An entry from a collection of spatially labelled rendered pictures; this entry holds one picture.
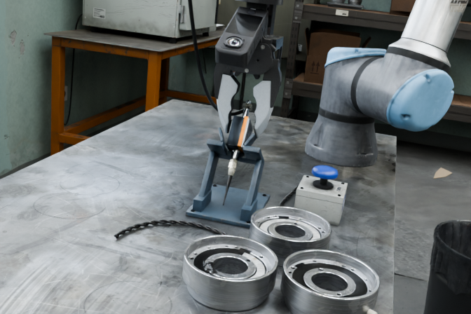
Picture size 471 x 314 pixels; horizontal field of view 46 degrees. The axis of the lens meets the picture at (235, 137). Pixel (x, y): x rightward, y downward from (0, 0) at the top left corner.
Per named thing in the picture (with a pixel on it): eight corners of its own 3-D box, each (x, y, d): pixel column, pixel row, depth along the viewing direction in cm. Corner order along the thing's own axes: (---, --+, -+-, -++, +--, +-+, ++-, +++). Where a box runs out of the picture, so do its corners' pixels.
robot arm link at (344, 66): (350, 102, 123) (359, 41, 119) (394, 118, 112) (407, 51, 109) (306, 104, 117) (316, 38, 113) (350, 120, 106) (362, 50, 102)
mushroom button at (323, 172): (332, 205, 84) (337, 174, 82) (305, 200, 85) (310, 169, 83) (335, 195, 87) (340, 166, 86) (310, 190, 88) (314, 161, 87)
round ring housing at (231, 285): (251, 327, 57) (256, 291, 55) (163, 295, 60) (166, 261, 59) (286, 281, 66) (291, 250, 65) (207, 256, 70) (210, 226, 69)
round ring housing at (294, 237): (336, 272, 69) (342, 242, 68) (254, 270, 68) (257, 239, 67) (315, 234, 79) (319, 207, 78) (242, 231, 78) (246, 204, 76)
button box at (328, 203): (339, 226, 83) (344, 195, 81) (292, 216, 84) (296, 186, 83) (344, 207, 90) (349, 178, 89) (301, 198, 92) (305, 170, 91)
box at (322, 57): (364, 90, 401) (373, 38, 390) (296, 81, 408) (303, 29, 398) (362, 81, 439) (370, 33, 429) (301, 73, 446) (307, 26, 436)
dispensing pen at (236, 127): (211, 199, 79) (237, 93, 85) (216, 205, 83) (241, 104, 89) (226, 202, 79) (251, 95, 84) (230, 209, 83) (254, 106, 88)
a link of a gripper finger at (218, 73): (238, 104, 85) (254, 50, 82) (235, 106, 83) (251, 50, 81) (210, 94, 86) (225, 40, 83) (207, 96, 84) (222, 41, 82)
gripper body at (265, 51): (281, 73, 88) (290, -4, 85) (270, 82, 80) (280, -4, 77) (234, 67, 90) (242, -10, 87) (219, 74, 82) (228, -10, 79)
